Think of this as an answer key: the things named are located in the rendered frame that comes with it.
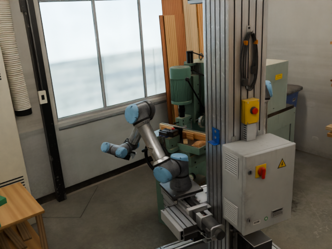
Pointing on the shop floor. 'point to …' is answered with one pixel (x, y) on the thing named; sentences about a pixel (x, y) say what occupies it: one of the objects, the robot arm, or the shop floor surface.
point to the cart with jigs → (20, 219)
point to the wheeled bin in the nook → (293, 94)
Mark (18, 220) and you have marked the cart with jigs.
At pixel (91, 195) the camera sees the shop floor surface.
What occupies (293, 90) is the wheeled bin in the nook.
